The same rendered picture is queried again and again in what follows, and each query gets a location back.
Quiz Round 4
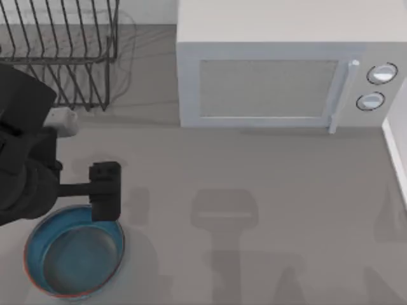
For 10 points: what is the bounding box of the blue bowl with red rim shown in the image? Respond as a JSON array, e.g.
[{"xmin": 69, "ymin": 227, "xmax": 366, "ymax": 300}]
[{"xmin": 24, "ymin": 204, "xmax": 126, "ymax": 301}]

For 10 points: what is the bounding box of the pale grey rounded box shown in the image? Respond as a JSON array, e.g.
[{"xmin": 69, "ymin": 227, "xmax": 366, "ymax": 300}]
[{"xmin": 43, "ymin": 107, "xmax": 79, "ymax": 138}]

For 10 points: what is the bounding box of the microwave door with window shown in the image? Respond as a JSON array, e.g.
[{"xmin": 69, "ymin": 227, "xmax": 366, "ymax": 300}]
[{"xmin": 177, "ymin": 42, "xmax": 364, "ymax": 128}]

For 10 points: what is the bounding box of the pale microwave oven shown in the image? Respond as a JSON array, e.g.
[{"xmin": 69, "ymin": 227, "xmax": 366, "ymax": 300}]
[{"xmin": 176, "ymin": 0, "xmax": 407, "ymax": 135}]

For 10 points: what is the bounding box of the small round microwave knob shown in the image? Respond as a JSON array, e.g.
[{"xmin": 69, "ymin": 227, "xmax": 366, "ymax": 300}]
[{"xmin": 355, "ymin": 91, "xmax": 387, "ymax": 112}]

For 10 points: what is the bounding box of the large round microwave knob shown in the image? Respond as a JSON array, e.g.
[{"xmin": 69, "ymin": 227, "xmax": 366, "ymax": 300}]
[{"xmin": 366, "ymin": 62, "xmax": 399, "ymax": 85}]

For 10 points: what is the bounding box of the dark wire dish rack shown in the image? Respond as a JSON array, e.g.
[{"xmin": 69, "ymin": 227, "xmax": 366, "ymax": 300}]
[{"xmin": 0, "ymin": 0, "xmax": 121, "ymax": 112}]

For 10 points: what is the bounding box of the pale microwave door handle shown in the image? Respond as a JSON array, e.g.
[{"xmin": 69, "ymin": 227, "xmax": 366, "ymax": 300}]
[{"xmin": 328, "ymin": 59, "xmax": 361, "ymax": 135}]

